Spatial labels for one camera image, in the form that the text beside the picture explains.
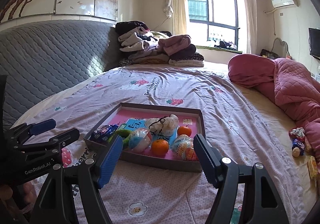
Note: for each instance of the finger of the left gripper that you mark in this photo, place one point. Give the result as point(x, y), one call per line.
point(55, 143)
point(25, 131)

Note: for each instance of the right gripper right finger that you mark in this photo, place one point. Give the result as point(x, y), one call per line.
point(261, 202)

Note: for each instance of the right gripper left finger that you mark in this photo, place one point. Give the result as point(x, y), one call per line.
point(55, 202)

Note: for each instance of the blue surprise egg toy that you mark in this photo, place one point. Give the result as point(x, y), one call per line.
point(183, 147)

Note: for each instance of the blue oreo cookie packet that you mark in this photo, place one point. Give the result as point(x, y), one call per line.
point(103, 133)

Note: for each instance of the orange tangerine with stem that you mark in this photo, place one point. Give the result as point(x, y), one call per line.
point(160, 147)

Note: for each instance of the white drawstring cloth bag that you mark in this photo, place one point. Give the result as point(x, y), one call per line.
point(164, 126)

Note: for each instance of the red blue surprise egg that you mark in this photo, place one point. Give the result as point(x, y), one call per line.
point(139, 140)

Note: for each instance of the person hand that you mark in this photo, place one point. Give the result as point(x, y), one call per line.
point(29, 196)

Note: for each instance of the grey quilted headboard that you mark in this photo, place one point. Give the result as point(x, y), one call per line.
point(43, 58)

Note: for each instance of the small toy figure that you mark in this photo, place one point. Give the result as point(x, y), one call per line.
point(298, 141)

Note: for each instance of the yellow snack packet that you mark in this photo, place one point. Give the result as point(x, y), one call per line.
point(312, 167)

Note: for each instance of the pink quilted blanket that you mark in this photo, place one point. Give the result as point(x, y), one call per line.
point(287, 83)

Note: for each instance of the clothes on window sill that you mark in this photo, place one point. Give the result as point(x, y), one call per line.
point(226, 45)

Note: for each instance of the pile of folded clothes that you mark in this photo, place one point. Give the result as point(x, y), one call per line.
point(140, 46)

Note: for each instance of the black flat tv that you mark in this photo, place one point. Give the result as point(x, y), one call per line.
point(314, 42)

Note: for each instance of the cream curtain right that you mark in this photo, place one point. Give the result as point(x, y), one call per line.
point(252, 27)

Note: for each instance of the cream curtain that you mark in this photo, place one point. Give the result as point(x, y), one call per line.
point(177, 10)
point(252, 27)

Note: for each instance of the cream curtain left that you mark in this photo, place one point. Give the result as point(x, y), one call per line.
point(177, 10)

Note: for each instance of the white air conditioner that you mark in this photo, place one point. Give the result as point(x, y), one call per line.
point(284, 3)

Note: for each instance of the window with dark frame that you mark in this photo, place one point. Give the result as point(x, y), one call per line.
point(212, 21)

